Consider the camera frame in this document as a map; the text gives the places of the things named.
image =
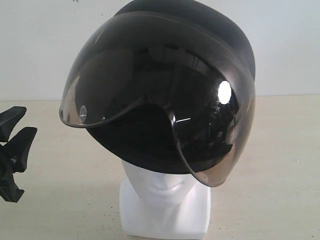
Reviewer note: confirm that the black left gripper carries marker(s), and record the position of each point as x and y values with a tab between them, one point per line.
14	154

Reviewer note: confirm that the black helmet with visor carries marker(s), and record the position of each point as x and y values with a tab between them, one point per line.
167	86

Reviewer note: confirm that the white mannequin head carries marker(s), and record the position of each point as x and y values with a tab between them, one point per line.
149	197

